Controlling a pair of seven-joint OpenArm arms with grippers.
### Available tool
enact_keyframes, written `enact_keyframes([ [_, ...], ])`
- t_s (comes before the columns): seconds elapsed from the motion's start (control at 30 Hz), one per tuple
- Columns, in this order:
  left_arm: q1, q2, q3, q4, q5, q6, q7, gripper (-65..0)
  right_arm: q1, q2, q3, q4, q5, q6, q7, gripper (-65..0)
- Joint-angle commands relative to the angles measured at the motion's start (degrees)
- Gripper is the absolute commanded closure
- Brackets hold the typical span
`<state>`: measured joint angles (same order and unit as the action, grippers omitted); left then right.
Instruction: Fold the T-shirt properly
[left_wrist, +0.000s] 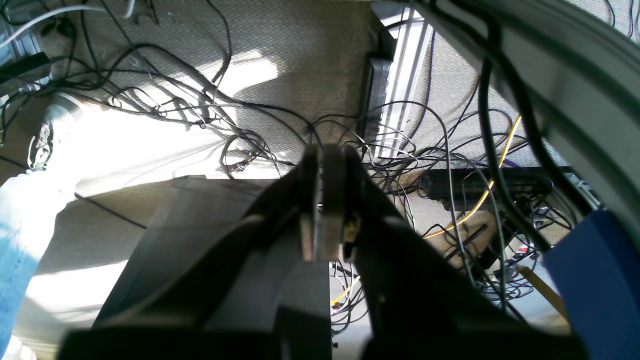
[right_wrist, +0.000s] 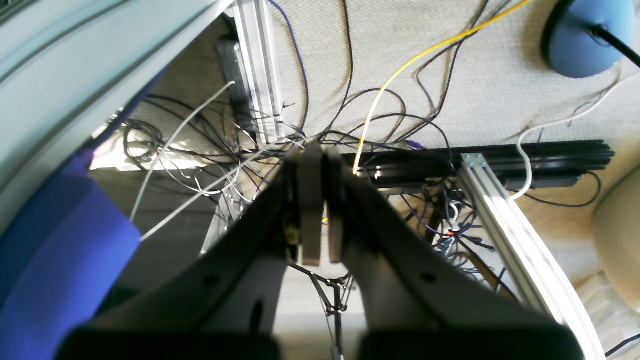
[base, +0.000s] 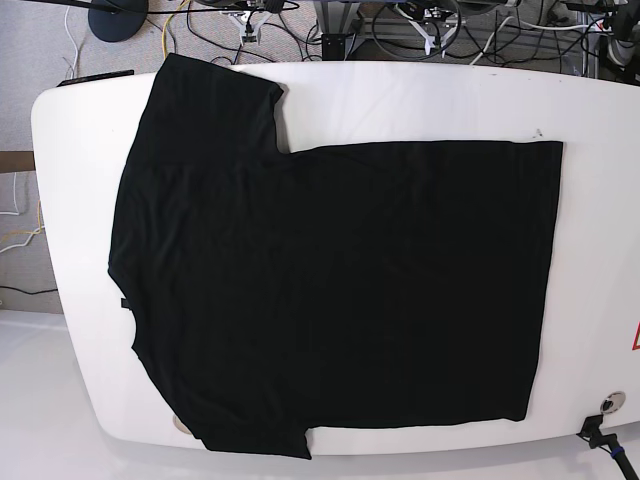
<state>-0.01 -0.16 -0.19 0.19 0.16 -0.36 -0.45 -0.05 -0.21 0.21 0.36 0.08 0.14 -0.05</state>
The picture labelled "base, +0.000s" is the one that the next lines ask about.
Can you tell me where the black T-shirt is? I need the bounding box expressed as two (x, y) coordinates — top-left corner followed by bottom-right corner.
(108, 54), (563, 459)

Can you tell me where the round table grommet left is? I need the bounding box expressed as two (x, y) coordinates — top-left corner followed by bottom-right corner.
(173, 416), (191, 435)

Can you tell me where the round table grommet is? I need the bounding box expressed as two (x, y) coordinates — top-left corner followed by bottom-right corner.
(173, 416), (191, 435)
(600, 391), (626, 415)

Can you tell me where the black flat bar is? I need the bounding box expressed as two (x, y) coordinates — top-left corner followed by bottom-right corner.
(56, 69), (135, 88)

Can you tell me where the round black stand base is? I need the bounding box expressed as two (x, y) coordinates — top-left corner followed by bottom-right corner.
(88, 0), (149, 43)

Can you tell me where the red warning sticker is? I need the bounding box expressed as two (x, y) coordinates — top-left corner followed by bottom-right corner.
(632, 323), (640, 351)

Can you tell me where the round table grommet right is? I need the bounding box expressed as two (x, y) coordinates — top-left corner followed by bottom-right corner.
(600, 391), (626, 415)

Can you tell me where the aluminium frame post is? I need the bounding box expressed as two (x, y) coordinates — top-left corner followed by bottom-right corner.
(313, 1), (364, 61)

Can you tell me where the yellow floor cable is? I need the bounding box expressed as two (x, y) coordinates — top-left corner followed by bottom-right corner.
(160, 0), (192, 69)

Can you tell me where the white floor cable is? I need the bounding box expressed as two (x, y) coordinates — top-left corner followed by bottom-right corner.
(468, 14), (571, 66)

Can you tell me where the black cable clamp plug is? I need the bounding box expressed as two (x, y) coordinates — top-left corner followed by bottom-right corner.
(577, 414), (639, 480)

